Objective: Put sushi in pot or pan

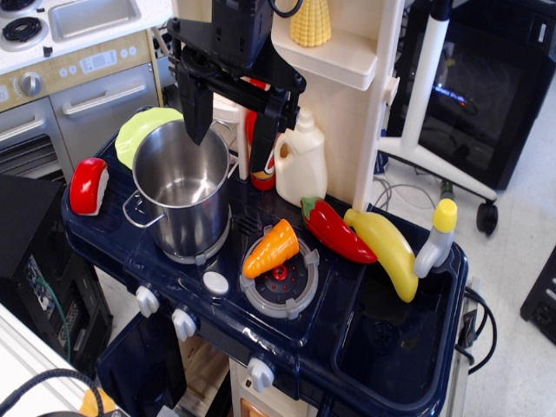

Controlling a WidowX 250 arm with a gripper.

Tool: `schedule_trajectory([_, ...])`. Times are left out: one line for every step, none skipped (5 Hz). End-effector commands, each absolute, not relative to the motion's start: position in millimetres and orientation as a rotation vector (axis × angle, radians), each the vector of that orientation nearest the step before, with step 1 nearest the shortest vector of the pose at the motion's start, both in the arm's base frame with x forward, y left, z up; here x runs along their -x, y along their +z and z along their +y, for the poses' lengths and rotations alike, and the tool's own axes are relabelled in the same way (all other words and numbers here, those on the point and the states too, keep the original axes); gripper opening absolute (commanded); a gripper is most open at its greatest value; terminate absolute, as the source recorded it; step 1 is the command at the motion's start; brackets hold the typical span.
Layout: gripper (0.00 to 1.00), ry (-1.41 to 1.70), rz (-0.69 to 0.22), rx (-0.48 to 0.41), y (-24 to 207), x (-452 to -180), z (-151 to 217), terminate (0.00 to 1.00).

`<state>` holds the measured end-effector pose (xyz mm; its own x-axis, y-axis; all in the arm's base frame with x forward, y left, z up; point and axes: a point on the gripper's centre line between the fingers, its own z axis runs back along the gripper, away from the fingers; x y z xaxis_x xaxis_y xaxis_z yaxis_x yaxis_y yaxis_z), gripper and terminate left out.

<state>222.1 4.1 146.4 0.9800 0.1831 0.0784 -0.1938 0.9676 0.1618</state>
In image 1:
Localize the white middle stove knob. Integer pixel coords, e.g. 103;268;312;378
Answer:
171;308;197;341

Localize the green toy plate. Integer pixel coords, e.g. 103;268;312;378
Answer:
115;107;182;169

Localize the white stove knob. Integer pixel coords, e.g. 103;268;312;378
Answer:
171;308;197;341
135;286;160;318
247;357;275;393

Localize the cream toy detergent jug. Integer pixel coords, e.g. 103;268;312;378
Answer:
275;108;328;207

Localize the orange toy carrot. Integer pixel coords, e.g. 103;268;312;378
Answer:
242;219;300;279

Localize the red white toy sushi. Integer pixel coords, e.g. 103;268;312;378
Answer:
69;157;109;216

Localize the yellow toy corn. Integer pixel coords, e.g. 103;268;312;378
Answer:
289;0;332;48

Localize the white right stove knob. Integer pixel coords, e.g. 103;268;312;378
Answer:
247;357;275;393

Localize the cream toy kitchen shelf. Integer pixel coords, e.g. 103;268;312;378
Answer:
171;0;407;212

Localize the grey toy stove burner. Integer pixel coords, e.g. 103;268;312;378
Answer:
239;238;320;321

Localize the round grey stove button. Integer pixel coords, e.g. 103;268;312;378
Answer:
202;271;229;296

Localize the stainless steel pot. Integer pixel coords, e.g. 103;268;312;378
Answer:
122;120;231;265

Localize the red toy chili pepper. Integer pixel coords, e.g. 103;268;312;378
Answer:
301;197;378;264

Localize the black power cable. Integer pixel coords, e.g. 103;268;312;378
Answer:
454;287;499;375

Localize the white left stove knob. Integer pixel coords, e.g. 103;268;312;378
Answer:
135;286;160;318

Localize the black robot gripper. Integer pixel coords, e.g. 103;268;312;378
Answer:
168;1;306;172

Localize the grey floor cable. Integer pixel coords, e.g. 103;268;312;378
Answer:
373;175;437;213

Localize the red toy sauce bottle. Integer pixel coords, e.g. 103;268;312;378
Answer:
244;76;277;192

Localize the black computer case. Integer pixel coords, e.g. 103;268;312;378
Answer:
1;175;113;377

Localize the grey yellow toy faucet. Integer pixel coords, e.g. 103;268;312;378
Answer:
414;198;458;279

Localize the black braided cable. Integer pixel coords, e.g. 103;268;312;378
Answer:
0;368;105;417

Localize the white rolling stand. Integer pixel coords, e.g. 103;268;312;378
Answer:
379;1;499;236

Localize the yellow toy banana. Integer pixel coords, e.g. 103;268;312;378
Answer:
344;208;419;303

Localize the wooden grey toy kitchen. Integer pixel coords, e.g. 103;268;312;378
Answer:
1;1;172;181

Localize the navy toy kitchen counter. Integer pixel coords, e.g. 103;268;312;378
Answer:
63;142;467;416

